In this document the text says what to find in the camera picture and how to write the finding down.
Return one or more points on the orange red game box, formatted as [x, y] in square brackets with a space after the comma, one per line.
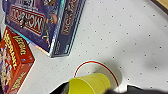
[13, 60]

